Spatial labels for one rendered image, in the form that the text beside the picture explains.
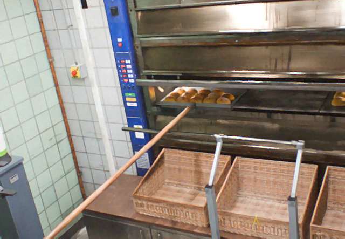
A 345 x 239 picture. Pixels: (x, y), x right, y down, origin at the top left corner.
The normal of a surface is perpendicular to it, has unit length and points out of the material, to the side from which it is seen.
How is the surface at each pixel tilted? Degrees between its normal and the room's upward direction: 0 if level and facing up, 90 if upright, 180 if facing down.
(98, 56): 90
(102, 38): 90
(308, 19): 69
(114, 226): 90
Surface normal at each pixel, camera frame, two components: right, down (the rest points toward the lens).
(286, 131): -0.49, 0.04
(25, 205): 0.87, 0.06
